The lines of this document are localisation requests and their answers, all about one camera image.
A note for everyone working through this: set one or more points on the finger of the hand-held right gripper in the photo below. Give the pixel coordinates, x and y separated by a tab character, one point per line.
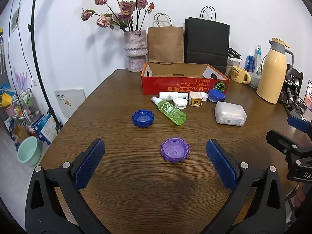
300	124
280	142

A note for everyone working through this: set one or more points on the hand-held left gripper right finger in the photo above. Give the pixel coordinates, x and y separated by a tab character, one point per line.
220	163

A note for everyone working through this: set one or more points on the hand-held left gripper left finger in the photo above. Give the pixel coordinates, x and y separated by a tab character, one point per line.
90	160

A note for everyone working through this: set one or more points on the purple ridged cap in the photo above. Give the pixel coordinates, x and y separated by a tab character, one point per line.
175	150

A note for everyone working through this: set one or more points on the clear plastic box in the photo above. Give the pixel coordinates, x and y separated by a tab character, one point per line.
230	113

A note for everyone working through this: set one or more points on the blue ridged cap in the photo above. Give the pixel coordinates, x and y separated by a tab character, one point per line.
143	119

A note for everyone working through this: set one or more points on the white round lid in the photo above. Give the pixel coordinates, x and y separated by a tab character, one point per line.
180	103
204	97

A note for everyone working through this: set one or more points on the cream cube toy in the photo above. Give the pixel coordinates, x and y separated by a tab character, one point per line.
195	100

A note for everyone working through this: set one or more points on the blue round container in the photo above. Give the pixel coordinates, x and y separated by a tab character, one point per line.
217	94

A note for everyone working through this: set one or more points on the green spray bottle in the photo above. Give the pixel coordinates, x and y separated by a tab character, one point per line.
171	112

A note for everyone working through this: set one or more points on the white plastic bottle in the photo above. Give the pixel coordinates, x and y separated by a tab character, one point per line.
170	95

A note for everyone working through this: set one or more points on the red cardboard box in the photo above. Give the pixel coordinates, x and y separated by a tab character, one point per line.
180	86

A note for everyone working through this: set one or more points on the person's right hand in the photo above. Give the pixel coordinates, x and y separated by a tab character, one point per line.
304	197

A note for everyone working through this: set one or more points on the black laptop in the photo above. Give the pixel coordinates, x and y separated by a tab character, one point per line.
309	92

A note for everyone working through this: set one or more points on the dark wooden chair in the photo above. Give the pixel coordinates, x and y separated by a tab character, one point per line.
297	74

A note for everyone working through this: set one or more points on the cream thermos jug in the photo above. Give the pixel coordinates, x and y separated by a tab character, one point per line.
273	78

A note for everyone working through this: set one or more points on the blue printed carton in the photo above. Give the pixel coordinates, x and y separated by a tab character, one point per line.
45	128

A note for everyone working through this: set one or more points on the white panel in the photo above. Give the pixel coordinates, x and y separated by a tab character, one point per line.
69	102

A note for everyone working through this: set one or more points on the green bucket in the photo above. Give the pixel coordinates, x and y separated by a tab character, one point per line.
28	151

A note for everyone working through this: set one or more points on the pale grey cup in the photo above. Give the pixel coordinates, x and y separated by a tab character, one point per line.
254	81

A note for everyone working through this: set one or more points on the small brown cardboard box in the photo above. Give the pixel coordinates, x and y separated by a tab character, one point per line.
20	132

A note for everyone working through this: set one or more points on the clear bottle with blue label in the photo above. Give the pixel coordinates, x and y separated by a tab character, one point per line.
258	58

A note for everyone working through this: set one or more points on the yellow bear mug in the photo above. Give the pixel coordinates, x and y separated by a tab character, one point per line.
238	75

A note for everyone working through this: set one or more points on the blue drink can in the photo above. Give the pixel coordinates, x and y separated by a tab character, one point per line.
249	63

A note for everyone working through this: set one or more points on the clear jar with clip lid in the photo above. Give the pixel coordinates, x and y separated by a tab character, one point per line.
231	65

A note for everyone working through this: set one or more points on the purple plant decoration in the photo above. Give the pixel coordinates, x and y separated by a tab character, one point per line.
20	80

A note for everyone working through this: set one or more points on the black light stand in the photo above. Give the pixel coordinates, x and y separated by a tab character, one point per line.
36	61

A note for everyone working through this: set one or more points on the pink marbled vase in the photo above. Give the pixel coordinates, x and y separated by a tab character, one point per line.
135	51

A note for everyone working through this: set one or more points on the black paper bag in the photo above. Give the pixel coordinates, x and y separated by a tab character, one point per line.
207	41

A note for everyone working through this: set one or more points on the brown paper bag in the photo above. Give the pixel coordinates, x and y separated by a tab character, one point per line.
165	43

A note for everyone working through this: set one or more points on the dried pink roses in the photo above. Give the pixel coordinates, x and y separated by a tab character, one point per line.
126	6

